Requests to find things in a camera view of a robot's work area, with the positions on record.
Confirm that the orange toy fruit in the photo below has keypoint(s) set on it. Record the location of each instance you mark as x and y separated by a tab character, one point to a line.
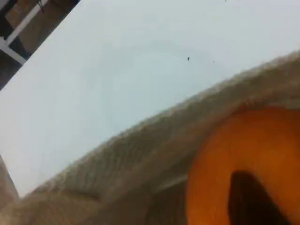
257	140

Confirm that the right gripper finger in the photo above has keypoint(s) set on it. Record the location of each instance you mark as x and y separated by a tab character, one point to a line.
248	201

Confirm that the white metal frame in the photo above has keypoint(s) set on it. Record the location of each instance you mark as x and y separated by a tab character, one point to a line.
21	28

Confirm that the brown jute bag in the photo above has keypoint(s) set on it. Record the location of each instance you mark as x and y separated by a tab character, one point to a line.
117	175

